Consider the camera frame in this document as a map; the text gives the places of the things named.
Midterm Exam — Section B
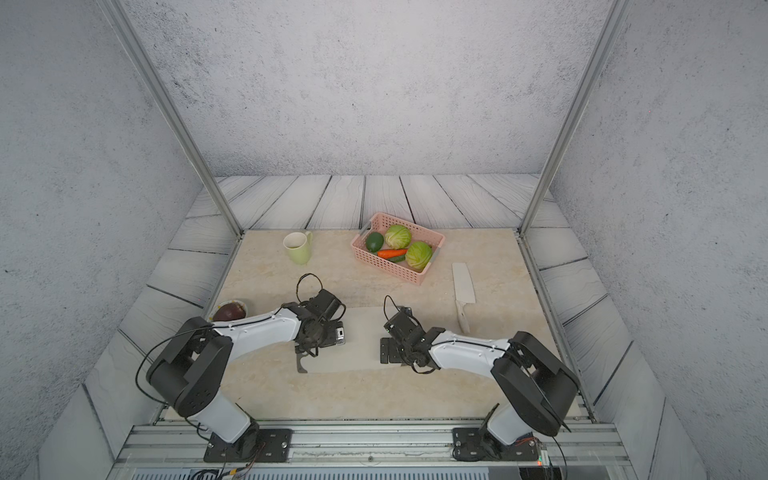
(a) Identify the white grey-rimmed cutting board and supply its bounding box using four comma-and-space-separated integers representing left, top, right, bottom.
297, 307, 399, 374

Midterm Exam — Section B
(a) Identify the pink plastic basket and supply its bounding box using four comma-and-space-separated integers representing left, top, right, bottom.
350, 212, 445, 285

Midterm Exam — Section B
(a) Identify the left aluminium frame post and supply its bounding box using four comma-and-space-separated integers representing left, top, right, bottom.
99, 0, 244, 240

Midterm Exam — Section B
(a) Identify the orange carrot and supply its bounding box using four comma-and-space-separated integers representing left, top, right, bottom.
377, 249, 407, 259

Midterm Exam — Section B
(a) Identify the dark green avocado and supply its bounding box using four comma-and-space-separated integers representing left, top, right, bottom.
365, 231, 384, 254

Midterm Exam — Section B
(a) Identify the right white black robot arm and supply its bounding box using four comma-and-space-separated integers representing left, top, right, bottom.
384, 307, 580, 447

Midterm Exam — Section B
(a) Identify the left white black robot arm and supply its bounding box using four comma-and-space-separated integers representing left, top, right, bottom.
146, 289, 346, 445

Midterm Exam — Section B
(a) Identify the right aluminium frame post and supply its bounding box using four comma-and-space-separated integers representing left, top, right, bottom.
518, 0, 632, 238

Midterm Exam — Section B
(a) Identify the light green mug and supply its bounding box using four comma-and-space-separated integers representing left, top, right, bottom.
283, 231, 313, 265

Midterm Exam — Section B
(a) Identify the aluminium frame post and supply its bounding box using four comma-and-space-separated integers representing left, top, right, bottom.
518, 0, 632, 238
99, 0, 244, 240

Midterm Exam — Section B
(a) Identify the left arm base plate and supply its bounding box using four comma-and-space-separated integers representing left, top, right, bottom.
203, 427, 293, 463

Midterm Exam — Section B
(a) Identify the small plate with rim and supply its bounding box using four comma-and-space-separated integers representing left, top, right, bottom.
209, 298, 250, 324

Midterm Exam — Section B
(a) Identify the green cabbage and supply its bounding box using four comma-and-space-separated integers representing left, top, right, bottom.
405, 241, 433, 272
384, 224, 412, 249

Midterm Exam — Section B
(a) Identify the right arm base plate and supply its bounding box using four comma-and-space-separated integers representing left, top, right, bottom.
452, 427, 540, 462

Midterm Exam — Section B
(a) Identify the aluminium mounting rail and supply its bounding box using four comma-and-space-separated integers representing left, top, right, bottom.
110, 419, 637, 479

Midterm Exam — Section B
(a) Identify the green cabbage back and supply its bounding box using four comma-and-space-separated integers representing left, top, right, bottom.
384, 224, 412, 249

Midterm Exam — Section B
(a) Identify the green cabbage front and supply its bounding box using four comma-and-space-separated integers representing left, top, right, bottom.
405, 241, 433, 272

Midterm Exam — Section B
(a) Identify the white ceramic knife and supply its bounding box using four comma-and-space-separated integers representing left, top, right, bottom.
452, 263, 476, 334

